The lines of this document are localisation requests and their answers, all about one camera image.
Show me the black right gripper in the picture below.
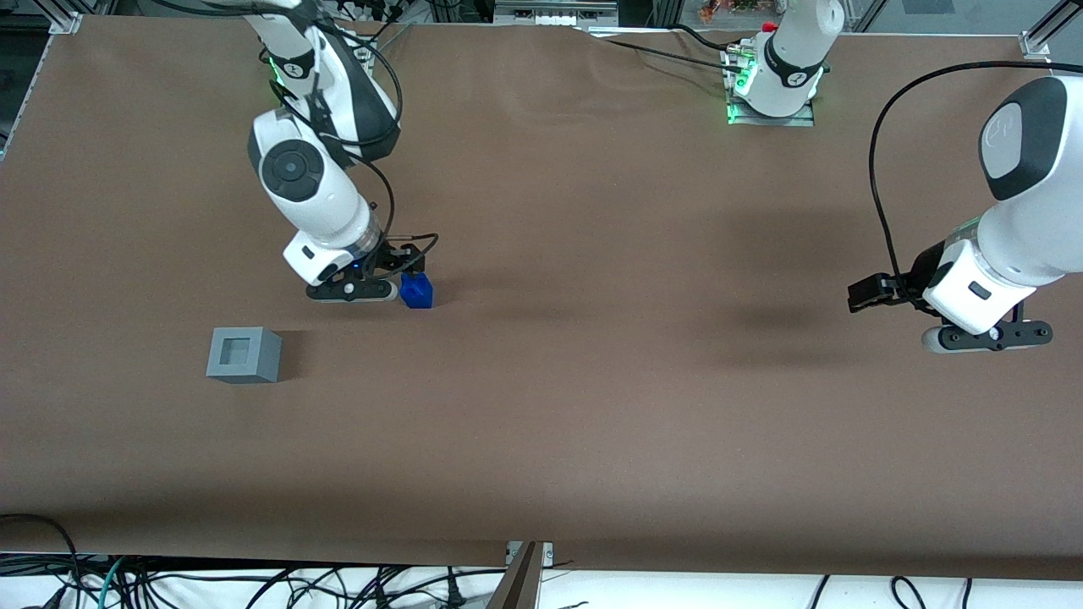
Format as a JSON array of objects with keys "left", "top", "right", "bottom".
[{"left": 343, "top": 242, "right": 429, "bottom": 286}]

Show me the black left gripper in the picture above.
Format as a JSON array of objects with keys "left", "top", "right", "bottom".
[{"left": 849, "top": 244, "right": 947, "bottom": 315}]

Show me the blue plastic part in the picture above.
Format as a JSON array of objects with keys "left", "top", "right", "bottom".
[{"left": 399, "top": 271, "right": 435, "bottom": 310}]

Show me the gray cube base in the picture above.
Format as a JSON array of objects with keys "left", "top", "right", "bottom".
[{"left": 206, "top": 326, "right": 283, "bottom": 385}]

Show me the brown table cover sheet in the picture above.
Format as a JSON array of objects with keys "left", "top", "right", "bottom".
[{"left": 0, "top": 15, "right": 1083, "bottom": 581}]

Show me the silver device box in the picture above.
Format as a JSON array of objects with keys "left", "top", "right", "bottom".
[{"left": 493, "top": 0, "right": 619, "bottom": 27}]

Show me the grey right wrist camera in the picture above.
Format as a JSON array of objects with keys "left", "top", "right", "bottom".
[{"left": 305, "top": 280, "right": 399, "bottom": 305}]

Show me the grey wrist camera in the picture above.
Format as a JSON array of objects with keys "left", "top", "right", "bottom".
[
  {"left": 921, "top": 319, "right": 1055, "bottom": 355},
  {"left": 305, "top": 280, "right": 399, "bottom": 305}
]

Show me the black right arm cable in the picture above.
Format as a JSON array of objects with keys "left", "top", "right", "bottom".
[{"left": 279, "top": 15, "right": 441, "bottom": 282}]

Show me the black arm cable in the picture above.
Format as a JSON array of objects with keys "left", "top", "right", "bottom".
[
  {"left": 868, "top": 61, "right": 1083, "bottom": 285},
  {"left": 279, "top": 15, "right": 441, "bottom": 282}
]

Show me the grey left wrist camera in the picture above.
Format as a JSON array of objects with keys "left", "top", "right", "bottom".
[{"left": 921, "top": 319, "right": 1055, "bottom": 355}]

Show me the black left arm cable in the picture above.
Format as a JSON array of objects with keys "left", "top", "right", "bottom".
[{"left": 868, "top": 61, "right": 1083, "bottom": 285}]

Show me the black base cable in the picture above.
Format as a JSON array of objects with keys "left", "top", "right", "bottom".
[
  {"left": 338, "top": 0, "right": 417, "bottom": 53},
  {"left": 592, "top": 37, "right": 747, "bottom": 74},
  {"left": 671, "top": 23, "right": 744, "bottom": 53}
]

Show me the aluminium frame profile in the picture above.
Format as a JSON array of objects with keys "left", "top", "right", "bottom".
[
  {"left": 1019, "top": 0, "right": 1083, "bottom": 63},
  {"left": 0, "top": 11, "right": 84, "bottom": 162}
]

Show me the small metal bracket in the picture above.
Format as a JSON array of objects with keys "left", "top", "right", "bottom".
[{"left": 505, "top": 540, "right": 556, "bottom": 566}]

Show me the grey metal post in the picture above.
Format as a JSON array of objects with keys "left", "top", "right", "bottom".
[{"left": 486, "top": 541, "right": 547, "bottom": 609}]

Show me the teal floor cable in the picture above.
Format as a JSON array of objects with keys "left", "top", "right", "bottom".
[{"left": 96, "top": 555, "right": 129, "bottom": 609}]

